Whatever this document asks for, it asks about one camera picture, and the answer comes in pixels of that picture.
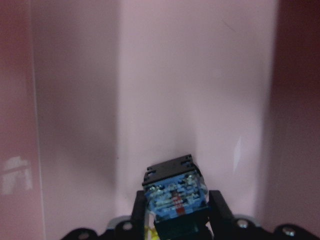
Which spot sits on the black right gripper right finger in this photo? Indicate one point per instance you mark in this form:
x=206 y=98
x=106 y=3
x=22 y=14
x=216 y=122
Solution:
x=220 y=215

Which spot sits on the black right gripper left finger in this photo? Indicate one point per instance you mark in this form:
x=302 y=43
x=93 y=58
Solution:
x=138 y=214

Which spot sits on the pink plastic bin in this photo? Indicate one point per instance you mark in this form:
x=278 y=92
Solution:
x=92 y=92

